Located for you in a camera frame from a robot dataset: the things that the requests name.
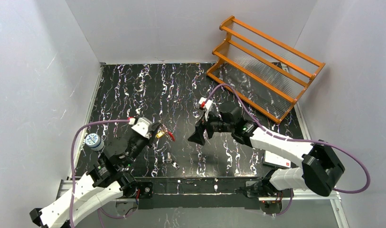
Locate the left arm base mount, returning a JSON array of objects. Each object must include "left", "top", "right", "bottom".
[{"left": 120, "top": 180, "right": 153, "bottom": 200}]

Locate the white box with red mark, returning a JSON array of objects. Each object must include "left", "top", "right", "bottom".
[{"left": 263, "top": 151, "right": 291, "bottom": 169}]

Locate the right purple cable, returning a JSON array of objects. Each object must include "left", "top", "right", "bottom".
[{"left": 205, "top": 83, "right": 371, "bottom": 216}]

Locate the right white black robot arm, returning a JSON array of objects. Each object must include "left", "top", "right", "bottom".
[{"left": 188, "top": 107, "right": 345, "bottom": 197}]

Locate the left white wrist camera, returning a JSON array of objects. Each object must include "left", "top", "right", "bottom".
[{"left": 128, "top": 117, "right": 153, "bottom": 139}]

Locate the white red keyring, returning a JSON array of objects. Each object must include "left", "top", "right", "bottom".
[{"left": 166, "top": 130, "right": 175, "bottom": 142}]

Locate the orange wooden rack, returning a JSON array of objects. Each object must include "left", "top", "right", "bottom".
[{"left": 207, "top": 16, "right": 325, "bottom": 124}]

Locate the purple cable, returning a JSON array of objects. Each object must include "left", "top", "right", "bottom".
[
  {"left": 69, "top": 119, "right": 132, "bottom": 228},
  {"left": 205, "top": 83, "right": 371, "bottom": 216}
]

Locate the small blue white jar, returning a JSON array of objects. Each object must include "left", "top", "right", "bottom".
[{"left": 85, "top": 133, "right": 104, "bottom": 152}]

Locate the silver key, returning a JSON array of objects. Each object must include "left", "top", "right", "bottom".
[{"left": 166, "top": 152, "right": 180, "bottom": 170}]

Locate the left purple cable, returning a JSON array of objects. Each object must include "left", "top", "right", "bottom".
[{"left": 69, "top": 119, "right": 132, "bottom": 228}]

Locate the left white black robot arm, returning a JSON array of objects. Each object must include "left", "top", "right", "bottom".
[{"left": 29, "top": 117, "right": 162, "bottom": 228}]

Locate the aluminium frame rail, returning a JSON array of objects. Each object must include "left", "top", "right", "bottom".
[{"left": 56, "top": 178, "right": 342, "bottom": 202}]

